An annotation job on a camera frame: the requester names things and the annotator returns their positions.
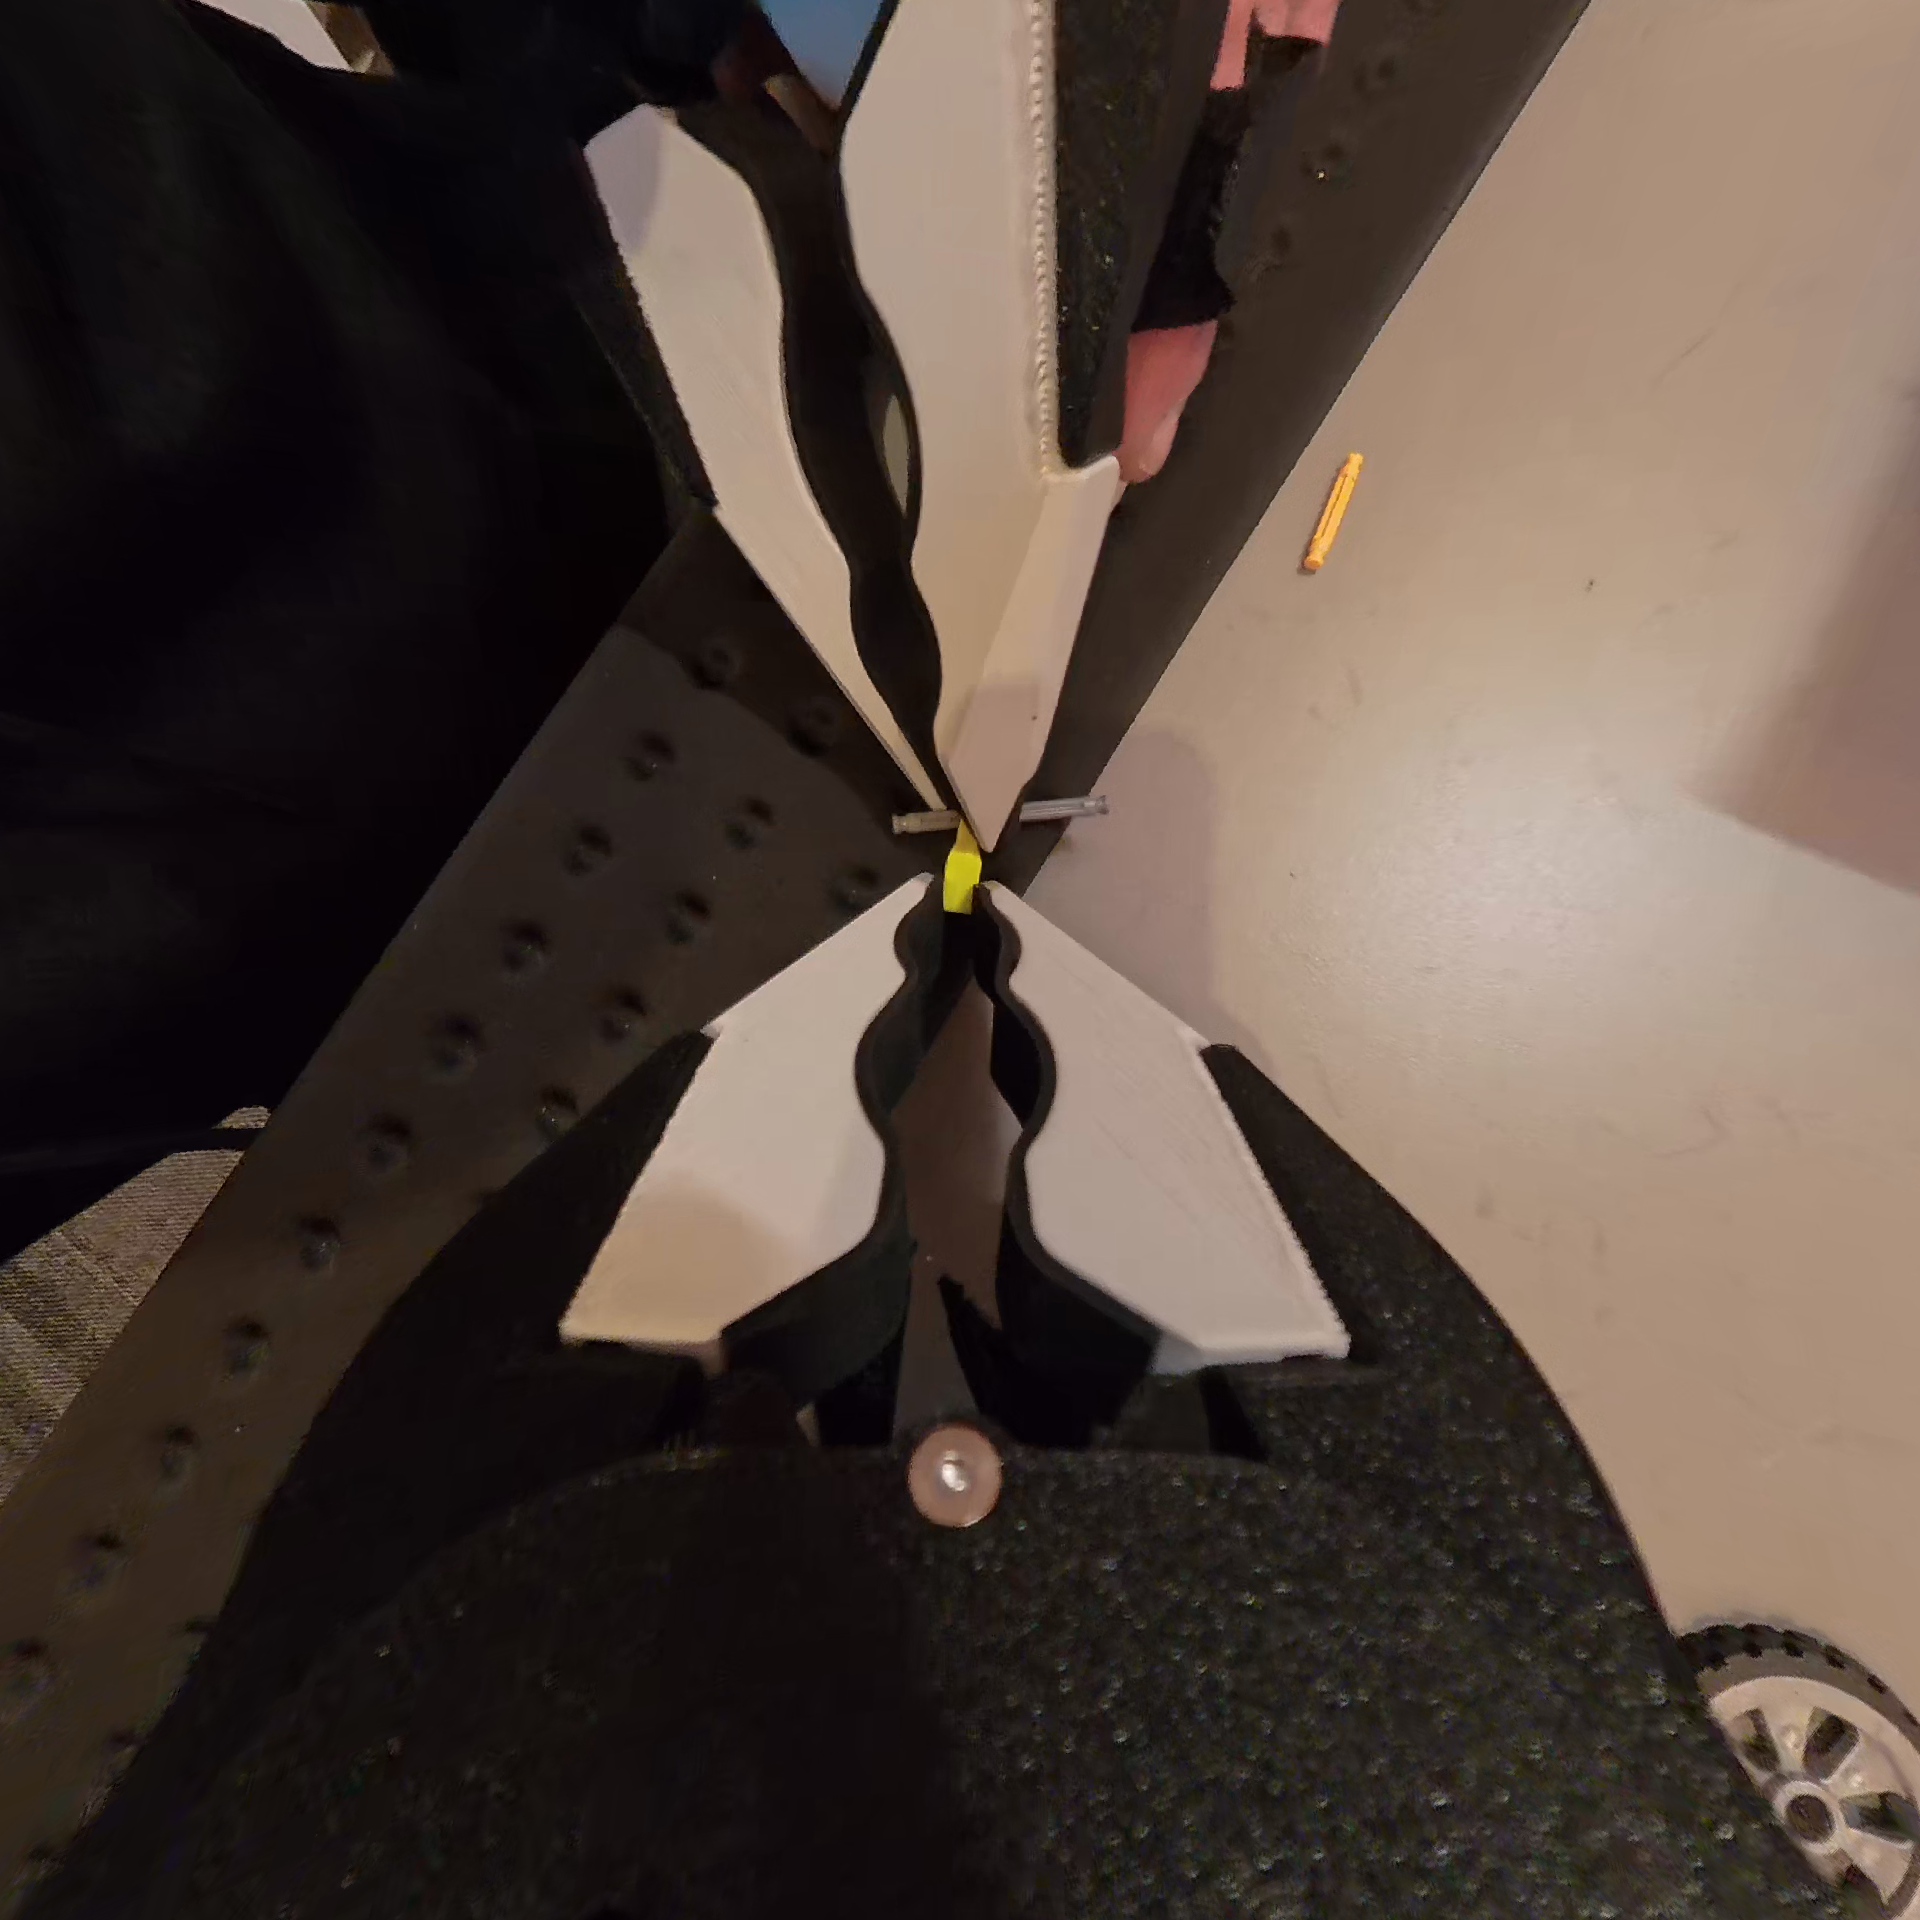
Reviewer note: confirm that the black toy vehicle wheel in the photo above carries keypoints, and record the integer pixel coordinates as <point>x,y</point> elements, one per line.
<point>1830,1784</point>

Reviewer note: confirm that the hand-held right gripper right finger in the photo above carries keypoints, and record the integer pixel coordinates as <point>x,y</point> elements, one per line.
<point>1170,1201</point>

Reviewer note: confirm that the black perforated mat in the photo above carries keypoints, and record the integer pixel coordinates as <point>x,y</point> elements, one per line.
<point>451,974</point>

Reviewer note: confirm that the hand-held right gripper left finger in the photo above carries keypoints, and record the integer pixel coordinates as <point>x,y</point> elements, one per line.
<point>735,1201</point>

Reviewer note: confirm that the thin grey plastic rod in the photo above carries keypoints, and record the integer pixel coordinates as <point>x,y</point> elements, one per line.
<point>1065,808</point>

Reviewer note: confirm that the person's left hand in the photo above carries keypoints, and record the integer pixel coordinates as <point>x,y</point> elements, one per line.
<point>1166,405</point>

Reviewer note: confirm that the yellow-green plastic connector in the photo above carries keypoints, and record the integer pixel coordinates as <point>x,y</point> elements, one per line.
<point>961,879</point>

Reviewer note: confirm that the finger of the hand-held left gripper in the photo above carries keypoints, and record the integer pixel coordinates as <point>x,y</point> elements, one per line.
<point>705,331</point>
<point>975,300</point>

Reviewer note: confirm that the short yellow plastic rod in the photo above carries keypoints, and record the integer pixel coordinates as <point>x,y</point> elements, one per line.
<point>1333,512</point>

